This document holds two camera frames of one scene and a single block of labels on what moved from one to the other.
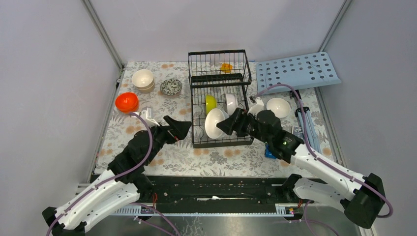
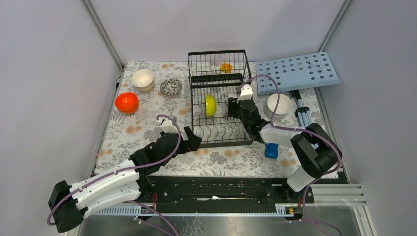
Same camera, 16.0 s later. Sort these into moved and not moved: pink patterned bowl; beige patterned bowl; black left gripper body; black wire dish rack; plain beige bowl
Moved: black left gripper body
Not moved: pink patterned bowl; plain beige bowl; beige patterned bowl; black wire dish rack
